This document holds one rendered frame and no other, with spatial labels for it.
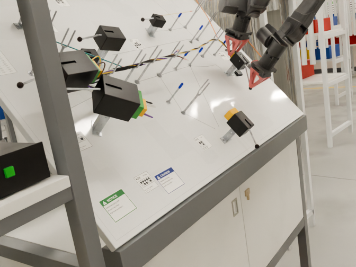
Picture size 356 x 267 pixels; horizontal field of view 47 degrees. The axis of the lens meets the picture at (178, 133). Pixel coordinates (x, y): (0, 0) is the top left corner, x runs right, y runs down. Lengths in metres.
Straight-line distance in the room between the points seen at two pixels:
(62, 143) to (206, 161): 0.55
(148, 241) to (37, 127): 0.35
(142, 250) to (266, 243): 0.76
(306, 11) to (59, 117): 1.01
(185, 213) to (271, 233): 0.66
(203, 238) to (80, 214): 0.51
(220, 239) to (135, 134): 0.42
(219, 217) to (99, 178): 0.45
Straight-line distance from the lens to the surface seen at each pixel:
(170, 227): 0.97
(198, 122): 1.27
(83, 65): 0.93
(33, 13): 0.71
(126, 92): 0.93
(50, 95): 0.70
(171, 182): 1.03
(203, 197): 1.08
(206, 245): 1.20
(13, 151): 0.69
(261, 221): 1.52
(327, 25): 4.57
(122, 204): 0.92
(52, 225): 1.25
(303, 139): 2.53
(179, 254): 1.09
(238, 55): 1.57
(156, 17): 1.47
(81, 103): 1.07
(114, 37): 1.16
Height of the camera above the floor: 1.25
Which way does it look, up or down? 13 degrees down
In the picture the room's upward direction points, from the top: 9 degrees counter-clockwise
